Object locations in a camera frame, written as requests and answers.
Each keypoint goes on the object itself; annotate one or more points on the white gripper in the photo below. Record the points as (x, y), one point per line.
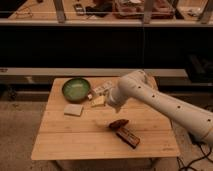
(113, 99)

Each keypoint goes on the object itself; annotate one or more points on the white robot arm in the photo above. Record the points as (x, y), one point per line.
(195, 120)

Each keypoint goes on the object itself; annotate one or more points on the green ceramic bowl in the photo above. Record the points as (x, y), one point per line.
(76, 89)

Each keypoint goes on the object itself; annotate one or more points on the clear plastic bottle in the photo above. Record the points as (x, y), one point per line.
(100, 90)

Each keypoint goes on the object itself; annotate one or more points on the brown pastry piece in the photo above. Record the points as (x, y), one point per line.
(118, 123)

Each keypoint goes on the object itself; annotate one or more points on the wooden table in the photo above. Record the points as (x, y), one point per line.
(63, 137)

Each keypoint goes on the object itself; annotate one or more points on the brown chocolate bar box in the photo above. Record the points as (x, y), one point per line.
(128, 137)

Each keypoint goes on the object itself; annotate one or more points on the background wooden shelf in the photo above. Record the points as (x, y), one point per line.
(107, 13)

